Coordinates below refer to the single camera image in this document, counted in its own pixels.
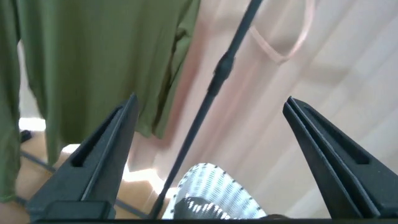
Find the black clothes rack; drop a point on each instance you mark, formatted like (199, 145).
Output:
(222, 70)

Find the green sleeveless shirt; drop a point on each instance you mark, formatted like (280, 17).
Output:
(93, 62)

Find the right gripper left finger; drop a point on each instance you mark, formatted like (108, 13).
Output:
(93, 174)

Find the pink clothes hanger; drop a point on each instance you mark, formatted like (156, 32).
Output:
(273, 56)

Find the white laundry basket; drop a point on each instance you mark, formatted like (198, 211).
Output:
(214, 186)

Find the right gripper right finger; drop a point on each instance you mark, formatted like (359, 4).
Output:
(351, 174)

